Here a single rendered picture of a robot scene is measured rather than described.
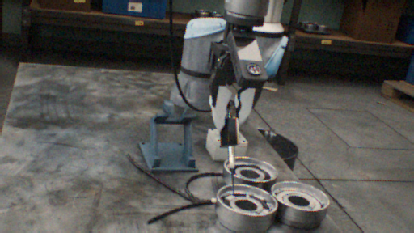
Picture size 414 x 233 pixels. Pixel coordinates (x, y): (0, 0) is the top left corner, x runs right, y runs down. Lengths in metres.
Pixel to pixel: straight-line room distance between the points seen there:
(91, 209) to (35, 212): 0.09
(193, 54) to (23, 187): 0.62
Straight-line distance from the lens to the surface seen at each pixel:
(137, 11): 4.44
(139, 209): 0.95
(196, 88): 1.43
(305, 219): 0.96
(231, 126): 0.96
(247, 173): 1.08
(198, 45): 1.41
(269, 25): 1.39
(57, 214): 0.92
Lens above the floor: 1.28
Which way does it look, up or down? 20 degrees down
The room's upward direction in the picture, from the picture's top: 9 degrees clockwise
